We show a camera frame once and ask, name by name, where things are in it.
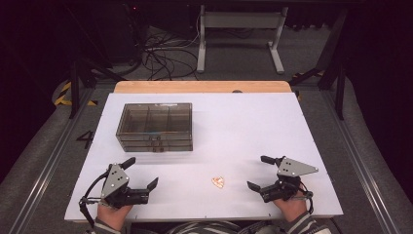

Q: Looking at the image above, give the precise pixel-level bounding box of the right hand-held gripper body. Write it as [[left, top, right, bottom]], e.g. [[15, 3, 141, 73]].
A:
[[259, 156, 319, 204]]

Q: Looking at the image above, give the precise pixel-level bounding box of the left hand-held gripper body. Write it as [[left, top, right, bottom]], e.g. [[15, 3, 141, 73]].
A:
[[100, 163, 151, 210]]

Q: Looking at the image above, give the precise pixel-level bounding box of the small gold earring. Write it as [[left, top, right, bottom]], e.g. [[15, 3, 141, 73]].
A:
[[210, 175, 226, 190]]

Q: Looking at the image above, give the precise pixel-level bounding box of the smoky transparent drawer box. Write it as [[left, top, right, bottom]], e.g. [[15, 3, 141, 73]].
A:
[[115, 102, 194, 153]]

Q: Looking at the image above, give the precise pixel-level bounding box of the person's left hand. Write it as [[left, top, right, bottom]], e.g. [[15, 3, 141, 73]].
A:
[[96, 203, 132, 230]]

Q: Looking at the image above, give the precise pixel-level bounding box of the person's right hand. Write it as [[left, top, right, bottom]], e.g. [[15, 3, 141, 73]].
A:
[[273, 191, 308, 223]]

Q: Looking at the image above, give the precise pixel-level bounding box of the white table board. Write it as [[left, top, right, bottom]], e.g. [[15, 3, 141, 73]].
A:
[[63, 92, 345, 223]]

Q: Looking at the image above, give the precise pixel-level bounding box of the person's striped clothing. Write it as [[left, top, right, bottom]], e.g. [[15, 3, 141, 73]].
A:
[[165, 220, 287, 234]]

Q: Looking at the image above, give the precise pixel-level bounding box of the black metal stand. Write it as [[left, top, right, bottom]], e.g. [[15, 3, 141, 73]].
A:
[[287, 9, 348, 122], [67, 58, 129, 120]]

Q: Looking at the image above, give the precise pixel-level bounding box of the yellow black hazard tape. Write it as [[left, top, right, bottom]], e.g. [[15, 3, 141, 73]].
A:
[[53, 80, 98, 107]]

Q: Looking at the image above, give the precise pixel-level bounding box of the wooden table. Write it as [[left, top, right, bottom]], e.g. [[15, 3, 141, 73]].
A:
[[113, 80, 293, 95]]

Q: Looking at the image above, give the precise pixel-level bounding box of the dark equipment cabinet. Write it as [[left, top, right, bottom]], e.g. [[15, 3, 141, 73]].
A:
[[105, 0, 148, 63]]

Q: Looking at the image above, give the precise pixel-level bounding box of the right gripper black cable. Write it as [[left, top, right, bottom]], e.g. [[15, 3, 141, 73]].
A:
[[297, 180, 315, 215]]

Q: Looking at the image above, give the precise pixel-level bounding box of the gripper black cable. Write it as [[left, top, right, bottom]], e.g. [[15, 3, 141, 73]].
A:
[[297, 180, 315, 215], [78, 171, 110, 229]]

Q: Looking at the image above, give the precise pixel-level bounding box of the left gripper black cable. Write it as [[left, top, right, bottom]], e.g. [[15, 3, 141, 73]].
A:
[[78, 171, 110, 229]]

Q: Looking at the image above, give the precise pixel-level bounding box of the aluminium floor rail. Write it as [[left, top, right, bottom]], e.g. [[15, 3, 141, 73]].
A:
[[7, 88, 95, 234], [319, 88, 402, 234]]

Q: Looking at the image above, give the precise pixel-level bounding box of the tangle of black floor cables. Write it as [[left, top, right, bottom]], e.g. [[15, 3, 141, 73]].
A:
[[141, 28, 200, 82]]

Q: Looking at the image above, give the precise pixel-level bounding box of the white metal stand frame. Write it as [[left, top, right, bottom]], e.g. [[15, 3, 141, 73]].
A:
[[196, 4, 289, 75]]

